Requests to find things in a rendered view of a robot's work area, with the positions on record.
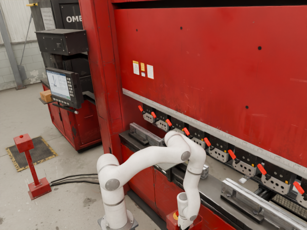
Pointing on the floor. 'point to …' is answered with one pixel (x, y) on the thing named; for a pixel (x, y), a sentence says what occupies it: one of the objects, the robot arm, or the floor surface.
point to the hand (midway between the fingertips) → (186, 229)
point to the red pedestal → (23, 144)
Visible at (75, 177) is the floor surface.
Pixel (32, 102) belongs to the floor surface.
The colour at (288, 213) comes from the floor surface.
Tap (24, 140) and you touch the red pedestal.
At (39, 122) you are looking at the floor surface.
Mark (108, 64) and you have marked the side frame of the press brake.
